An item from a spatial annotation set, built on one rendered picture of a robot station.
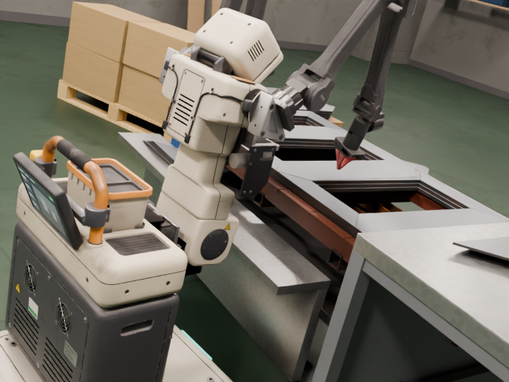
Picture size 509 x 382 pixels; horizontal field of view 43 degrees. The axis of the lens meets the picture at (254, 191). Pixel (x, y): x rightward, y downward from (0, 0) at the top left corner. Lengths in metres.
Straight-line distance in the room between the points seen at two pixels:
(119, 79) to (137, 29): 0.45
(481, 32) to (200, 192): 11.34
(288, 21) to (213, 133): 9.82
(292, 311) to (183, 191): 0.54
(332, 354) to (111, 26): 4.12
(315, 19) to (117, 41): 7.16
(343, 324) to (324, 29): 10.94
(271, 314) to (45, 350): 0.75
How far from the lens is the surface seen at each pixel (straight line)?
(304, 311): 2.08
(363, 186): 2.46
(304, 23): 11.86
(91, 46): 5.49
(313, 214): 2.07
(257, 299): 2.29
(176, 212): 1.96
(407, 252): 1.41
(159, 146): 2.71
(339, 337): 1.51
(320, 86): 1.77
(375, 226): 2.05
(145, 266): 1.61
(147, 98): 5.11
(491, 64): 12.81
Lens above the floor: 1.58
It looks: 20 degrees down
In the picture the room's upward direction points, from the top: 14 degrees clockwise
